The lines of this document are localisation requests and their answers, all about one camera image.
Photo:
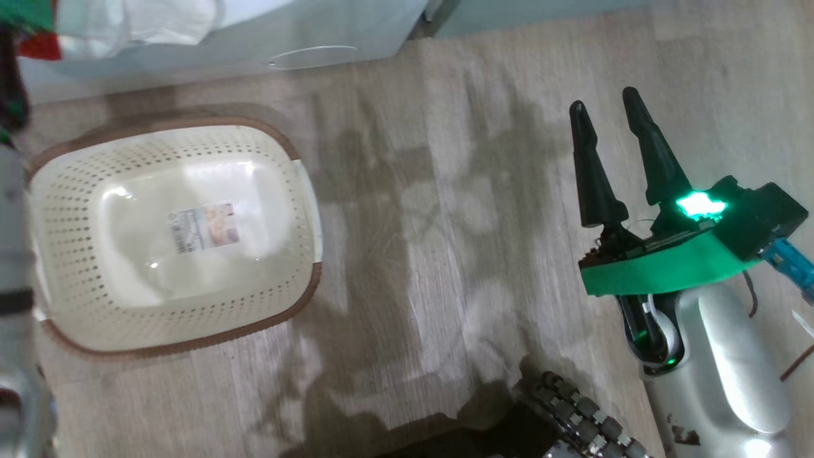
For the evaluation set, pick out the round drain filter cover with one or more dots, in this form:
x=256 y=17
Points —
x=311 y=57

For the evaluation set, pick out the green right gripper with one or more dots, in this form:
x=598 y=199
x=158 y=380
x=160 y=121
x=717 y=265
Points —
x=668 y=267

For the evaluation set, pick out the printed basket bottom sticker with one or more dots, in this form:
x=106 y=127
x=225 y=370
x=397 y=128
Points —
x=203 y=228

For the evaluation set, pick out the white front-load washing machine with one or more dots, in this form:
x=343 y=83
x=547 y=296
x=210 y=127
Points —
x=318 y=32

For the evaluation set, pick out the cream perforated laundry basket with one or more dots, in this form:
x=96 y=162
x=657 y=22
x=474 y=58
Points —
x=76 y=254

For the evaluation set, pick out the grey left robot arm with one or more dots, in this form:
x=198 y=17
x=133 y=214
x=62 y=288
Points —
x=13 y=254

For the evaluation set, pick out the blue right camera connector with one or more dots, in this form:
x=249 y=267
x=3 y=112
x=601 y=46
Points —
x=788 y=267

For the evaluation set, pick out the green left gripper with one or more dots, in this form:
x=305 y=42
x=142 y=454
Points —
x=25 y=13

